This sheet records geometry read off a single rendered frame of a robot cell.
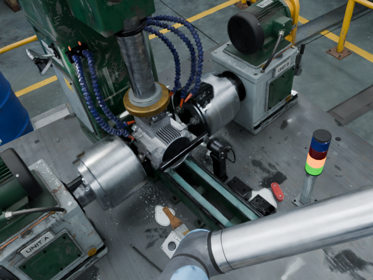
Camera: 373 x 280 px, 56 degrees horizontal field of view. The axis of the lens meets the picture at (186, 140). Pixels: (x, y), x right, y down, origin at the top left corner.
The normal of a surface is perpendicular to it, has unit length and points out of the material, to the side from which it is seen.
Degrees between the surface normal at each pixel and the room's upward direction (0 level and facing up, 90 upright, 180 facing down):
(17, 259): 90
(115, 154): 20
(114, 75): 90
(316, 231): 45
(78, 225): 90
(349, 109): 0
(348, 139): 0
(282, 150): 0
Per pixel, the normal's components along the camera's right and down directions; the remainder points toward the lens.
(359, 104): -0.11, -0.66
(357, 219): -0.37, 0.04
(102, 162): 0.12, -0.44
